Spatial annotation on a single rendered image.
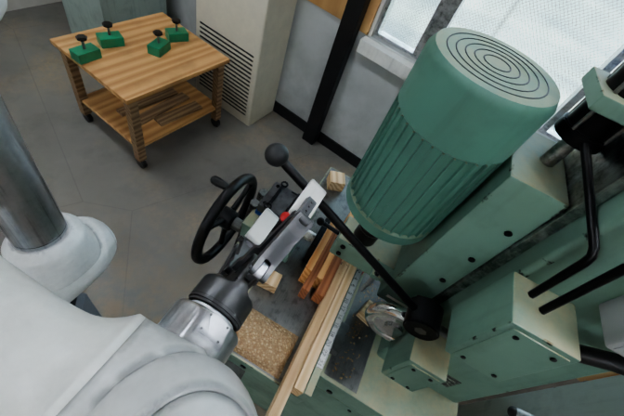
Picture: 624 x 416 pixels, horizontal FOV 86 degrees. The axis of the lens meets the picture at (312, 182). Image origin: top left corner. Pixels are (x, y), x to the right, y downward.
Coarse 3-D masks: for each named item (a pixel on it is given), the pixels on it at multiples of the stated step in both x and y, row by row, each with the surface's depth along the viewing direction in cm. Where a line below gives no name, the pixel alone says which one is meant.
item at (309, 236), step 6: (330, 222) 80; (324, 228) 79; (306, 234) 81; (312, 234) 81; (318, 234) 77; (312, 240) 81; (318, 240) 76; (312, 246) 76; (306, 252) 78; (312, 252) 77; (306, 258) 80
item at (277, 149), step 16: (272, 144) 47; (272, 160) 46; (320, 208) 50; (336, 224) 51; (352, 240) 52; (368, 256) 52; (384, 272) 54; (400, 288) 55; (416, 304) 57; (432, 304) 56; (416, 320) 55; (432, 320) 54; (416, 336) 57; (432, 336) 55
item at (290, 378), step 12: (348, 264) 81; (336, 276) 78; (336, 288) 76; (324, 300) 74; (324, 312) 72; (312, 324) 70; (312, 336) 68; (300, 348) 66; (300, 360) 65; (288, 372) 63; (288, 384) 62; (276, 396) 60; (288, 396) 61; (276, 408) 59
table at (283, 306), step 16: (336, 192) 100; (336, 208) 96; (304, 240) 86; (288, 272) 80; (256, 288) 75; (288, 288) 77; (256, 304) 73; (272, 304) 74; (288, 304) 75; (304, 304) 76; (288, 320) 73; (304, 320) 74; (256, 368) 66; (272, 384) 67
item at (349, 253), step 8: (352, 224) 74; (336, 240) 73; (344, 240) 71; (376, 240) 73; (336, 248) 74; (344, 248) 72; (352, 248) 72; (368, 248) 72; (376, 248) 72; (384, 248) 73; (392, 248) 73; (400, 248) 74; (344, 256) 75; (352, 256) 74; (360, 256) 72; (376, 256) 71; (384, 256) 71; (392, 256) 72; (352, 264) 75; (360, 264) 74; (368, 264) 73; (384, 264) 70; (392, 264) 71; (368, 272) 75
